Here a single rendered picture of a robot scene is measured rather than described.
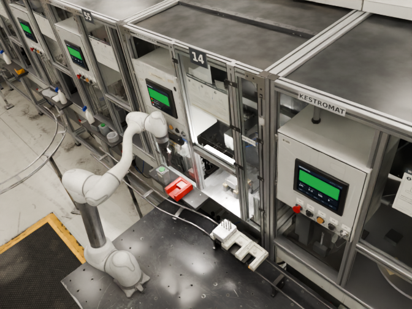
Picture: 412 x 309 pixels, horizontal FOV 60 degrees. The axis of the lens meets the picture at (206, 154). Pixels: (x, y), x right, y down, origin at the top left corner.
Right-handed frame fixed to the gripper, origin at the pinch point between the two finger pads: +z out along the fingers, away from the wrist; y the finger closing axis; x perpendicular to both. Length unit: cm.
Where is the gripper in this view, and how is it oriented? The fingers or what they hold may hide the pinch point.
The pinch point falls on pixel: (168, 161)
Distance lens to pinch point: 246.9
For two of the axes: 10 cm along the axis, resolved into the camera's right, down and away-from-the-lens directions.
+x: -7.7, 5.0, -4.0
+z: 1.1, 7.2, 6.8
